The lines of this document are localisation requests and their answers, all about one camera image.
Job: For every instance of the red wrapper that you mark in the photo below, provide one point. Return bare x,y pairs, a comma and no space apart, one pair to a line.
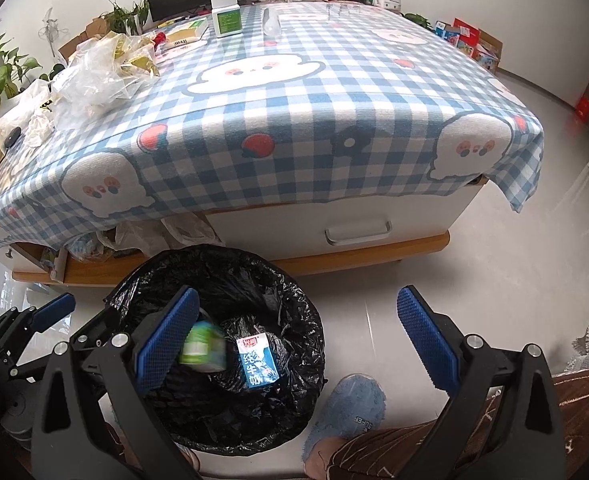
159,38

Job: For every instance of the tall leafy potted plant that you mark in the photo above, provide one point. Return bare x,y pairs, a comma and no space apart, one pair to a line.
119,17

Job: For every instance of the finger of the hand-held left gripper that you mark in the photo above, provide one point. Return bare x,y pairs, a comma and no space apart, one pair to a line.
94,330
54,310

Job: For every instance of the person's left leg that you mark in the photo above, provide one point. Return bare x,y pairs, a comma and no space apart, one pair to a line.
114,440

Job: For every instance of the person's leg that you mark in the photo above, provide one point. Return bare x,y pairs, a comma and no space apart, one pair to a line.
384,450
114,440

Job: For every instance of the black bag lined bin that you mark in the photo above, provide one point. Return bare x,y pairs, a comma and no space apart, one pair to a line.
254,410

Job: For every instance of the white plastic bag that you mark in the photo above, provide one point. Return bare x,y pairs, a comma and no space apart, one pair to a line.
24,110

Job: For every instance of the plain brown cardboard box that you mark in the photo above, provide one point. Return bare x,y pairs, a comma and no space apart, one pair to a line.
70,50

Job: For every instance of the white plastic bags under tablecloth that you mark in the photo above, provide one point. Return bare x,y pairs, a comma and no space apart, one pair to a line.
184,232

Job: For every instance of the blue checkered printed tablecloth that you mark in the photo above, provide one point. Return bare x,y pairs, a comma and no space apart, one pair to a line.
324,110

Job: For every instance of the red floor object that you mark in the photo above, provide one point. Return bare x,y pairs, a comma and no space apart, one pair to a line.
583,106

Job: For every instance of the open white drawer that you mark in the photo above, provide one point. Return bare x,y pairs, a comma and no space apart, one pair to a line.
27,260

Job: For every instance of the small green potted plant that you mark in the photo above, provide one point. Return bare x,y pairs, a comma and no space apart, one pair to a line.
417,20

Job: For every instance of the white bottle green label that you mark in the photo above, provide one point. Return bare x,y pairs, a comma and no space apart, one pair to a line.
226,17

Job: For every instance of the blue milk carton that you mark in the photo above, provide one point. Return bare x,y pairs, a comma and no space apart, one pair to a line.
257,362

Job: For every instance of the blue white carton box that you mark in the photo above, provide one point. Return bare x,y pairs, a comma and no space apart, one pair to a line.
447,35

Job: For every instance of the green white can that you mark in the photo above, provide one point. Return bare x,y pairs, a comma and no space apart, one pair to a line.
202,347

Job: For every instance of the black yellow striped object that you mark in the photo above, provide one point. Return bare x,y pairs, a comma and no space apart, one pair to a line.
47,103

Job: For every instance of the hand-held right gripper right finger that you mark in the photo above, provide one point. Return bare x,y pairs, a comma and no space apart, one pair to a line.
427,340

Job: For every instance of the clear plastic container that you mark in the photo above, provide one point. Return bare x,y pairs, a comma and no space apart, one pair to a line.
344,10

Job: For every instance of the brown bag red flower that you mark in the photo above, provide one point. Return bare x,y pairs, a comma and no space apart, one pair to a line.
94,30

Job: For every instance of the clear plastic bags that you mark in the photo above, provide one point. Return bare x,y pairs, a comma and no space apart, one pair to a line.
89,80

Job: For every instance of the blue right slipper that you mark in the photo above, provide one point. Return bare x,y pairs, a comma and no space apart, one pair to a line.
349,405

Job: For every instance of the cardboard box colourful packs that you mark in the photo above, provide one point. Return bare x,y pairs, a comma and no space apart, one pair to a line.
484,50

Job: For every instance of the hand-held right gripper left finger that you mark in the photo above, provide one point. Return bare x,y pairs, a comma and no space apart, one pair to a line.
167,340

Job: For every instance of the white cabinet wooden base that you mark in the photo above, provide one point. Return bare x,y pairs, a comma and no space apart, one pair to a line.
284,230

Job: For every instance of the person's right leg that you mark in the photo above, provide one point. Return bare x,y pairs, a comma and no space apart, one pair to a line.
384,450

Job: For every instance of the black computer mouse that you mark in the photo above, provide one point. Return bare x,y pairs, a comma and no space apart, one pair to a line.
12,137

